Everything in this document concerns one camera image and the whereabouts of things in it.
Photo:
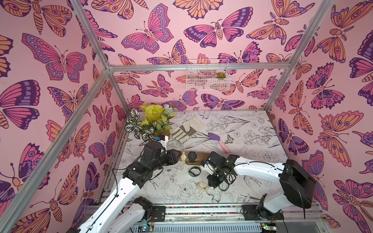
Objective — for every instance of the thin black watch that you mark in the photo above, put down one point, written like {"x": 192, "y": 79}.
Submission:
{"x": 224, "y": 186}

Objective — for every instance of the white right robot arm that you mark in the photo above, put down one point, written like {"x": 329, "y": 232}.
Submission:
{"x": 297, "y": 186}

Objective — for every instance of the white wire wall basket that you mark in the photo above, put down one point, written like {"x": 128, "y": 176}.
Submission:
{"x": 202, "y": 76}

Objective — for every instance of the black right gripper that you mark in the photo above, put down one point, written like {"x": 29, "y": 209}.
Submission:
{"x": 210, "y": 164}

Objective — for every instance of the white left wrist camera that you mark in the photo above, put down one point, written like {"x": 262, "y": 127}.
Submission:
{"x": 164, "y": 140}

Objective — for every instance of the translucent beige watch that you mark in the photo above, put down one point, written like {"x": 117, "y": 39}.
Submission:
{"x": 203, "y": 186}

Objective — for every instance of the cream grey gardening glove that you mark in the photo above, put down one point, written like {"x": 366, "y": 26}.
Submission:
{"x": 185, "y": 131}

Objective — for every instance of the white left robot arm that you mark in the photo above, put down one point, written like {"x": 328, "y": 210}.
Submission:
{"x": 109, "y": 218}

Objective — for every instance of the black chunky sport watch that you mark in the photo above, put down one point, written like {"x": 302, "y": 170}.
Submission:
{"x": 192, "y": 156}

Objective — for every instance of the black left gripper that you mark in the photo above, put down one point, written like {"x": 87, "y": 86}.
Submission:
{"x": 171, "y": 157}

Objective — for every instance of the black round watch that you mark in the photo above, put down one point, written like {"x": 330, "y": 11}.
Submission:
{"x": 194, "y": 171}

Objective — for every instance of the purple pink garden trowel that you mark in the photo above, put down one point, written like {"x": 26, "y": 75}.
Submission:
{"x": 216, "y": 138}

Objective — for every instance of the small green succulent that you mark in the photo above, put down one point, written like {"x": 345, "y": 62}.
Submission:
{"x": 221, "y": 75}

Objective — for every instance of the potted plant yellow leaves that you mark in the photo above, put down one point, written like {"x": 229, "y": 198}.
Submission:
{"x": 150, "y": 122}

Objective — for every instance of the cream strap watch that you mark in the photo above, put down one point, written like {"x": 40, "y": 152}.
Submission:
{"x": 183, "y": 156}

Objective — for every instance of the wooden watch stand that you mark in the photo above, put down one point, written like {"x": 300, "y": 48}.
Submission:
{"x": 200, "y": 158}

